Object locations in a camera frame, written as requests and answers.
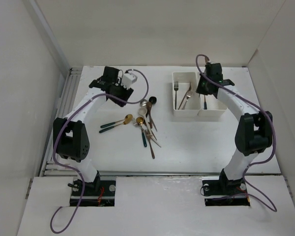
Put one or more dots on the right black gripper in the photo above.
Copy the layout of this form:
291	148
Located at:
198	89

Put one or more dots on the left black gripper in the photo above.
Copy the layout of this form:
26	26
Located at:
126	93

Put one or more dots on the rose gold fork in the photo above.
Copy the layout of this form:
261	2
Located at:
190	86

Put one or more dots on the gold spoon green handle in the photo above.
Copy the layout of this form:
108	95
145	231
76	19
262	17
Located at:
205	103
127	119

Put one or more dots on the black fork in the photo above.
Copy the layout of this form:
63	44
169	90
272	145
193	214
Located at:
176	87

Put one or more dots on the white spoon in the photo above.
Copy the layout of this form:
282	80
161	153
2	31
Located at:
143	111

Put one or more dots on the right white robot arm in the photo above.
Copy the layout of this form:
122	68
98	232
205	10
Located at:
253	134

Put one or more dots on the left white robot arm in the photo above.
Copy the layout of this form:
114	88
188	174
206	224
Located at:
70	136

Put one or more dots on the right white container bin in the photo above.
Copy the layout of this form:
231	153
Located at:
215	108

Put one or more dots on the white container bin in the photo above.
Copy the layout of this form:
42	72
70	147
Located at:
215	108
193	105

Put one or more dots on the left white container bin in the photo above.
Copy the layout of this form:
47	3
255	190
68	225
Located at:
193	105

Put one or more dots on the silver spoon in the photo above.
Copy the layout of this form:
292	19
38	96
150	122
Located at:
143	103

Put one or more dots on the brown wooden spoon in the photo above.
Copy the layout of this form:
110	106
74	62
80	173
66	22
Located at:
149	107

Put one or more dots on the black spoon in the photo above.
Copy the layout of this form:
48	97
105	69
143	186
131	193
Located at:
153	100

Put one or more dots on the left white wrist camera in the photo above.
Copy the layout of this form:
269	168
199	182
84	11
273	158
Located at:
128	79

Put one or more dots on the green handle utensil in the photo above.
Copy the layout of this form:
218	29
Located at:
110	124

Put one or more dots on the gold spoon dark handle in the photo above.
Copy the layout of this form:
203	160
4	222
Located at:
140	121

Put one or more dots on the long copper handle utensil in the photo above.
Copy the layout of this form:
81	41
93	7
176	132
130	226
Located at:
150	145

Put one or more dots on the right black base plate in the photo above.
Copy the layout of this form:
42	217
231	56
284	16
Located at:
218	194

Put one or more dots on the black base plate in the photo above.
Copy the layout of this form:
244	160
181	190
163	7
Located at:
218	194
103	197

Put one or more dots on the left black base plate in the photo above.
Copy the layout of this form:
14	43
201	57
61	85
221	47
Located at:
103	197

